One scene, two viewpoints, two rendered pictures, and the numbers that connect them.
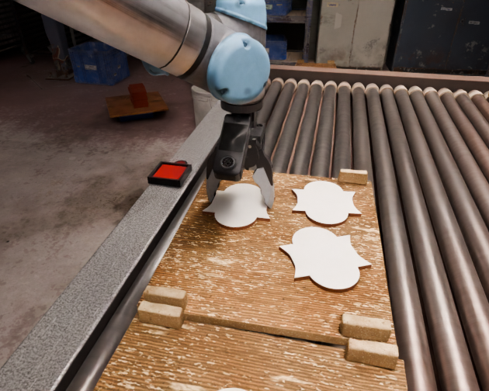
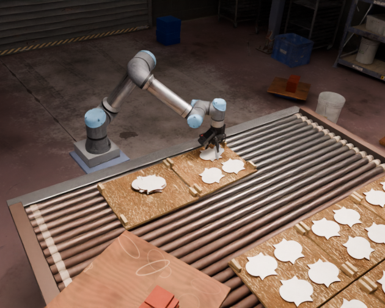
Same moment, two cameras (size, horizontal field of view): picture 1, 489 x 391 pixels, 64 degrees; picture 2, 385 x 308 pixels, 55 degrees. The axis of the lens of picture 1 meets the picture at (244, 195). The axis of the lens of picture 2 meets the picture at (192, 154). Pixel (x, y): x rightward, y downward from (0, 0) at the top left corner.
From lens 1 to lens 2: 1.60 m
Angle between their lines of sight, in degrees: 34
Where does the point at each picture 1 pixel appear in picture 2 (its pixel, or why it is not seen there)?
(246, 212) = (208, 157)
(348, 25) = not seen: outside the picture
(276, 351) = (179, 182)
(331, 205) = (232, 167)
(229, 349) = (172, 176)
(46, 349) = (145, 159)
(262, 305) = (186, 175)
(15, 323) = not seen: hidden behind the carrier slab
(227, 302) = (181, 170)
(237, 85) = (191, 124)
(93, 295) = (161, 155)
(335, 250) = (216, 176)
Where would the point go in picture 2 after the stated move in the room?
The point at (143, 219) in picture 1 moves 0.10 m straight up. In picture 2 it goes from (187, 145) to (187, 132)
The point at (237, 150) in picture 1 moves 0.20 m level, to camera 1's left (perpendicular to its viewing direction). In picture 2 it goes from (206, 137) to (181, 123)
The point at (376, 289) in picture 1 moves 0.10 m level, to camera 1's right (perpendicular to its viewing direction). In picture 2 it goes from (212, 187) to (227, 197)
